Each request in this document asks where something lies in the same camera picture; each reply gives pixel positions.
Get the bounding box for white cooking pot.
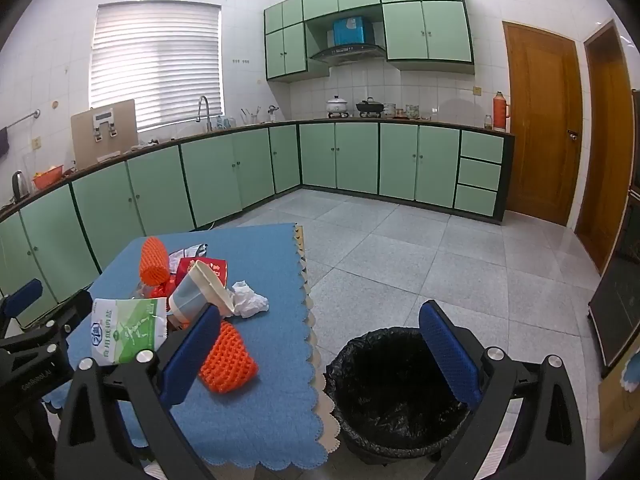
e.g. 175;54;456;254
326;94;349;118

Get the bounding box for red paper cup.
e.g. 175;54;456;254
175;257;228;287

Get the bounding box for white tissue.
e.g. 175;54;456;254
231;281;269;318

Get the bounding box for green white milk carton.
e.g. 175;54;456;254
89;298;167;366

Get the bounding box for wooden door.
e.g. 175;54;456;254
575;22;634;272
503;22;582;226

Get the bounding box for dark hanging towel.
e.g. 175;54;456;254
0;127;10;158

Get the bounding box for white window blind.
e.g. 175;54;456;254
88;0;224;131

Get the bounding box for chrome kitchen faucet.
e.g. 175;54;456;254
195;96;213;132

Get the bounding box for wall towel rail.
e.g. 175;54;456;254
6;108;41;129

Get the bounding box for cardboard box with scale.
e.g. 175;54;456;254
70;100;139;169

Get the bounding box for green lower kitchen cabinets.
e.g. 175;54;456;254
1;118;515;324

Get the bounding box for orange plastic basin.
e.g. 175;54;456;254
32;165;64;191

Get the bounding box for left wooden door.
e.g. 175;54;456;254
503;22;582;226

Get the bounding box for black lined trash bin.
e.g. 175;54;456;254
324;327;469;466

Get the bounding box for black range hood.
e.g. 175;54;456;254
311;44;386;66

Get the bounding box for tall orange foam net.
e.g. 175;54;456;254
139;237;170;287

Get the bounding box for blue felt table cloth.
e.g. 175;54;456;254
67;223;338;470

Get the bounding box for red crinkled plastic wrapper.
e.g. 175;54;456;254
149;274;176;298

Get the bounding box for black wok pan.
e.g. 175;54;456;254
356;98;384;118

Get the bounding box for steel electric kettle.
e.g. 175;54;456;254
11;170;30;204

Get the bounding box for light blue drink carton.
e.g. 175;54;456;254
168;268;233;325

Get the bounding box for blue white snack wrapper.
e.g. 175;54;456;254
168;244;208;274

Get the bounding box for right wooden door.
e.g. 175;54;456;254
575;22;634;272

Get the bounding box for orange thermos flask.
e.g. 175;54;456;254
492;91;510;131

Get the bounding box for blue box on hood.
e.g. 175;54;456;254
332;16;375;47

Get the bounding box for green upper wall cabinets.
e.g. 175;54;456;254
264;0;474;81

